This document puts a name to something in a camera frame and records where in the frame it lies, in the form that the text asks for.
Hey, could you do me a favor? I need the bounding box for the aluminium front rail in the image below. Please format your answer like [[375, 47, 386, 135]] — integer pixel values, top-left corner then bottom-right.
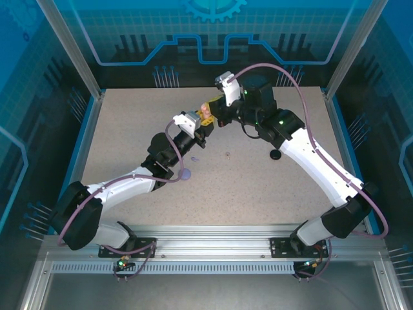
[[41, 224, 388, 262]]

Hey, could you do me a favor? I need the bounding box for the aluminium frame post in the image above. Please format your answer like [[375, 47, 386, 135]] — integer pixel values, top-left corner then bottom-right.
[[34, 0, 106, 99], [323, 0, 393, 99]]

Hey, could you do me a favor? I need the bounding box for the aluminium lower frame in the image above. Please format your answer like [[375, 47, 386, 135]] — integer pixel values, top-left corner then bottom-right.
[[17, 251, 406, 310]]

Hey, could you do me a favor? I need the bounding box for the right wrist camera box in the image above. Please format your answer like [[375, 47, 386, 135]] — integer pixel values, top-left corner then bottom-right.
[[214, 70, 242, 107]]

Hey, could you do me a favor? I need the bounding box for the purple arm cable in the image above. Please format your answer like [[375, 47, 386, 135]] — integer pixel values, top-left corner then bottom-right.
[[57, 121, 159, 282], [230, 63, 389, 282]]

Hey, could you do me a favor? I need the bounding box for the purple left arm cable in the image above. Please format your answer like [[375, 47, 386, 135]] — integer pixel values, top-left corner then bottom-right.
[[57, 121, 159, 282]]

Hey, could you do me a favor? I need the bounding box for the aluminium table side rail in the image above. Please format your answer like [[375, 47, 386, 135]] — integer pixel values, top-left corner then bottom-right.
[[48, 92, 106, 236], [322, 87, 381, 236]]

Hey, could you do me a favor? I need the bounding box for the slotted grey cable duct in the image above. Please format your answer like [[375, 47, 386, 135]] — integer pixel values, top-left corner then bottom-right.
[[50, 262, 297, 276]]

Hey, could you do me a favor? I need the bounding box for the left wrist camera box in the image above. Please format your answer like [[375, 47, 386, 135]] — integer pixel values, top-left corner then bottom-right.
[[172, 110, 203, 136]]

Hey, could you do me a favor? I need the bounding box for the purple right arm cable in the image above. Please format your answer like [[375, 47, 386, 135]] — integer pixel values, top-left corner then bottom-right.
[[230, 63, 389, 282]]

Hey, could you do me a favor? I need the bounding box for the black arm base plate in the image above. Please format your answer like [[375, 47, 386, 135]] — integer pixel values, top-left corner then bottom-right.
[[269, 237, 330, 259], [98, 237, 158, 259]]

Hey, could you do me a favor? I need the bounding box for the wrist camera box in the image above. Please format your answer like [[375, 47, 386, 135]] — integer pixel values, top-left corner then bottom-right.
[[172, 110, 203, 136], [214, 70, 242, 107]]

